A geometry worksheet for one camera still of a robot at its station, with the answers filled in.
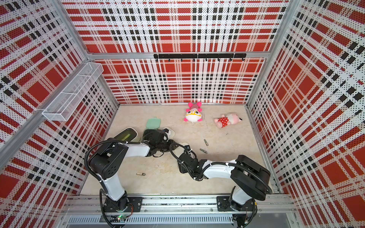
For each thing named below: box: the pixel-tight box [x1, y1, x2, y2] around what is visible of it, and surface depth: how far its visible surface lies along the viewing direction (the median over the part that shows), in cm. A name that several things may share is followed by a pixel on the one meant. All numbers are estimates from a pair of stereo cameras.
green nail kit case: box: [143, 116, 162, 134], surface depth 113 cm
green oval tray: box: [113, 127, 138, 143], surface depth 97 cm
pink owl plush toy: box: [183, 101, 203, 123], surface depth 109 cm
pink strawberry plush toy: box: [213, 112, 243, 129], surface depth 106 cm
